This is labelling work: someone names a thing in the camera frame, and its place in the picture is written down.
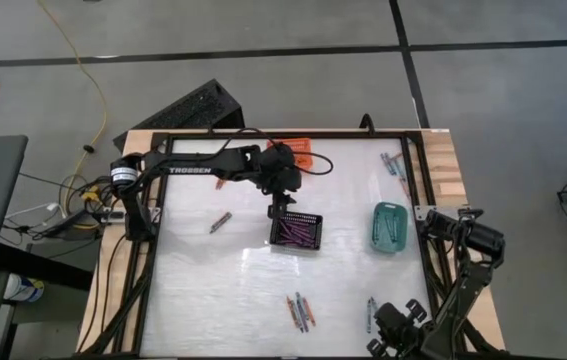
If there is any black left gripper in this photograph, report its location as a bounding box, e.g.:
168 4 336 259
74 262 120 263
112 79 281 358
255 142 304 219

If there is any teal plastic bin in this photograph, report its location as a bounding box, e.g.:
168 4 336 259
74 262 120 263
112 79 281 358
369 201 410 254

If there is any black perforated box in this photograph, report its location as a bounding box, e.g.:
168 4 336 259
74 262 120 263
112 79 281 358
112 78 247 153

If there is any white bucket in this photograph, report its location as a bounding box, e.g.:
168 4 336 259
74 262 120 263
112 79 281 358
2 273 46 304

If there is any yellow cable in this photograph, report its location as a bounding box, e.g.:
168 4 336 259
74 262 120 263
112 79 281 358
36 0 109 201

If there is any orange slotted plastic basket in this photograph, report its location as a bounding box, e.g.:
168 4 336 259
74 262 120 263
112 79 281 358
266 137 314 170

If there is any black slotted plastic basket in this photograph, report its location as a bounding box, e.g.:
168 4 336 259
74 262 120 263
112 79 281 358
268 209 325 252

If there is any black table clamp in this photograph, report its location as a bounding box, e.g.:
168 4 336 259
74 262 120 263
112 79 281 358
359 113 377 136

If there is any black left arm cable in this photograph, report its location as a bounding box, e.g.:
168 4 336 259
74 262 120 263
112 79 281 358
210 127 335 177

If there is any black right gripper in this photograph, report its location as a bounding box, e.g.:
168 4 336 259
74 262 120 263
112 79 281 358
366 297 439 359

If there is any black metal table frame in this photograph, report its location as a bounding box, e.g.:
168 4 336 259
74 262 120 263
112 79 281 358
75 128 509 360

